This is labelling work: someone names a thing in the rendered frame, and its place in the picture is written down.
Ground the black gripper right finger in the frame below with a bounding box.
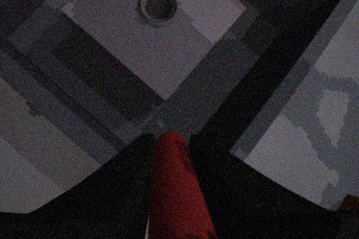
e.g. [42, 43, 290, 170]
[190, 135, 359, 239]

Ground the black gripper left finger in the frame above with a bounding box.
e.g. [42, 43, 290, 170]
[0, 133, 154, 239]

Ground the red peg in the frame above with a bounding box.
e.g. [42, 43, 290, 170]
[148, 132, 219, 239]

